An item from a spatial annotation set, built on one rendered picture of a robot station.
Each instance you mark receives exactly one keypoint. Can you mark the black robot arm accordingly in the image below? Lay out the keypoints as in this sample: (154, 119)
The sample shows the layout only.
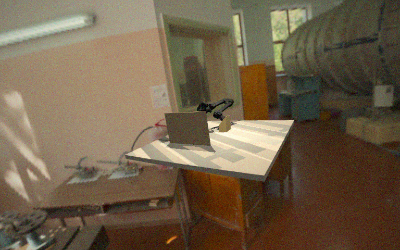
(218, 113)

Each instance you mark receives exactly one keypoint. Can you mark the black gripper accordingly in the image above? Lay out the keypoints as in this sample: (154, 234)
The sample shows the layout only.
(203, 107)

